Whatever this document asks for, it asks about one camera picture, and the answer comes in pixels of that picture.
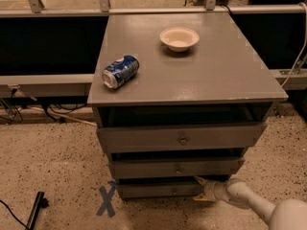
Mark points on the grey metal railing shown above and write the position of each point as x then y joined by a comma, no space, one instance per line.
51,85

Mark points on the grey drawer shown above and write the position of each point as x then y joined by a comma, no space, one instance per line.
158,187
175,168
166,138

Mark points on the grey bottom drawer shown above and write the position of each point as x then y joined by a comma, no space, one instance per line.
158,187

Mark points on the grey top drawer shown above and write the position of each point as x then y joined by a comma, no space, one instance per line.
166,138

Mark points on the blue tape cross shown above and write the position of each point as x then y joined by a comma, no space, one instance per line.
107,195

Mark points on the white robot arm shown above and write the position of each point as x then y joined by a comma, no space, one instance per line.
289,214

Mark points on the black bar on floor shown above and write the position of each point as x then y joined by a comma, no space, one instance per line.
41,202

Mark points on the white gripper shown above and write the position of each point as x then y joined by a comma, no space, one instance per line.
212,189

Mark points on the white bowl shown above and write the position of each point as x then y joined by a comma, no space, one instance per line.
179,39

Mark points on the grey middle drawer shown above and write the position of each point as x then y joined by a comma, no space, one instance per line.
175,168

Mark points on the grey drawer cabinet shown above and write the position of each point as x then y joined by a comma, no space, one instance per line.
220,80

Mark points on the crushed blue soda can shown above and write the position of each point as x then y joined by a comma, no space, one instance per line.
120,71

